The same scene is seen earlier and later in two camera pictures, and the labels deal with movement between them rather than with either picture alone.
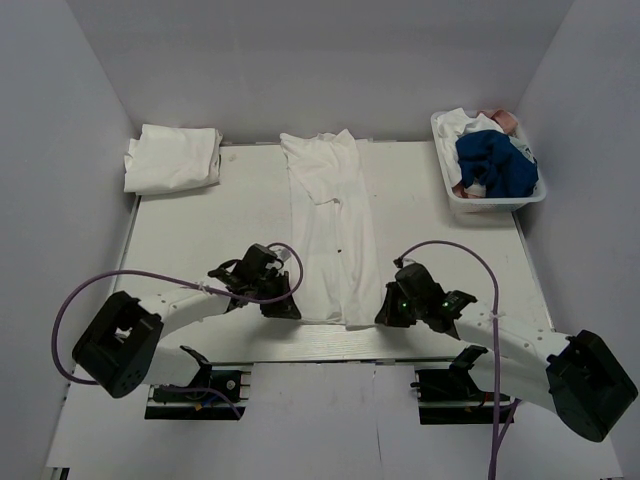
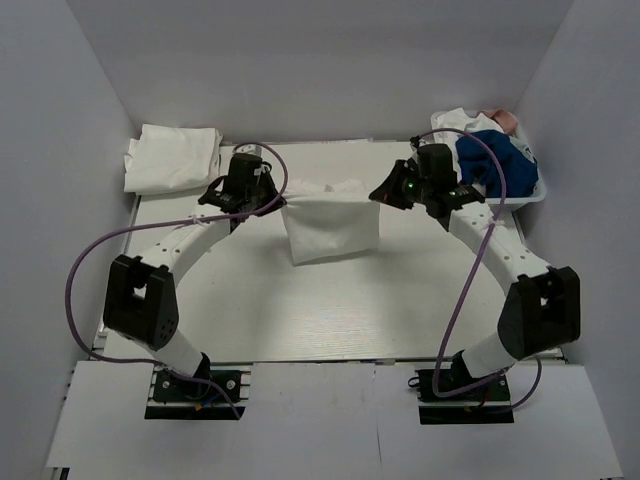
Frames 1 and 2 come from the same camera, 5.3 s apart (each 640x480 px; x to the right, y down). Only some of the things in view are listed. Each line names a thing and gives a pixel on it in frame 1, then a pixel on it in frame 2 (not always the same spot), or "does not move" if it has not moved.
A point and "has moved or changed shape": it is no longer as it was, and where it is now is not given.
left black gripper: (282, 309) to (274, 202)
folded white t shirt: (166, 159) does not move
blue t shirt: (490, 159) does not move
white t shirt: (333, 229) has moved or changed shape
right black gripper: (388, 315) to (388, 192)
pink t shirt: (507, 120) does not move
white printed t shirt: (456, 121) does not move
